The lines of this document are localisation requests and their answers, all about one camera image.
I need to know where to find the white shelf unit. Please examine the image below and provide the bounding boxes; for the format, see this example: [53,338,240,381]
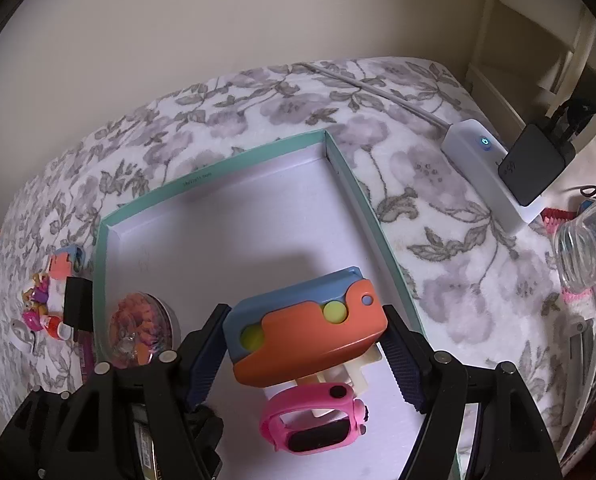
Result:
[466,0,596,128]

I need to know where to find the white power strip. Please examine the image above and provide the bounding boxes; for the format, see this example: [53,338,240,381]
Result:
[440,119,553,236]

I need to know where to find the teal cardboard box lid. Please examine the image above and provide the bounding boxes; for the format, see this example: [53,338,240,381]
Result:
[92,129,463,480]

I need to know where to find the large orange blue toy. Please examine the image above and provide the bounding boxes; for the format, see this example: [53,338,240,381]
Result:
[222,265,389,389]

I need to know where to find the black power adapter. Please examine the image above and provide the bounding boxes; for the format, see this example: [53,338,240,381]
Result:
[498,122,576,207]

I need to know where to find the pink toy figure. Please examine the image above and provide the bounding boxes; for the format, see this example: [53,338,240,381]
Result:
[21,270,52,332]

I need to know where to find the clear round toy case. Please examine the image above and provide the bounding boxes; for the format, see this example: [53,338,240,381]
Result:
[108,293,179,366]

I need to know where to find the grey floral blanket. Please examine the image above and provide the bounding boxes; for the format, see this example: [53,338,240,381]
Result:
[0,56,578,461]

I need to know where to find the black wall charger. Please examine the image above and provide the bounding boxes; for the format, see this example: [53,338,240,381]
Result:
[64,276,95,342]

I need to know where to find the purple strap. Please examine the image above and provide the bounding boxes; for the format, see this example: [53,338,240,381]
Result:
[79,332,97,386]

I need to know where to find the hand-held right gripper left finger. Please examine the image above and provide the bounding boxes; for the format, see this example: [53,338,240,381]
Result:
[0,303,231,480]

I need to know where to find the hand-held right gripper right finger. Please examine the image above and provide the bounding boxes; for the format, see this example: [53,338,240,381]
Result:
[380,304,563,480]

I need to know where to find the pink comb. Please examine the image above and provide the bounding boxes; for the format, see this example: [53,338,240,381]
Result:
[542,206,586,235]

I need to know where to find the black cables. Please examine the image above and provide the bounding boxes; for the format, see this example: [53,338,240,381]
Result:
[552,97,596,198]

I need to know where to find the white wristband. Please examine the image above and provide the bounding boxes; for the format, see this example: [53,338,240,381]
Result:
[11,321,40,357]

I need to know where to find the small orange blue toy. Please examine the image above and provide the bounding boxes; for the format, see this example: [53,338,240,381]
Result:
[48,243,86,281]

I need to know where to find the cream hair claw clip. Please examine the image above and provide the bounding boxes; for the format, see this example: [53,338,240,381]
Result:
[303,344,381,417]

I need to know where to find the pink kids watch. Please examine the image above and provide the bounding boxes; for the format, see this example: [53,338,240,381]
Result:
[260,382,369,456]

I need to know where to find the clear plastic bottle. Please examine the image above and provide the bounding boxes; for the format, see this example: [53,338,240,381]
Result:
[554,194,596,294]

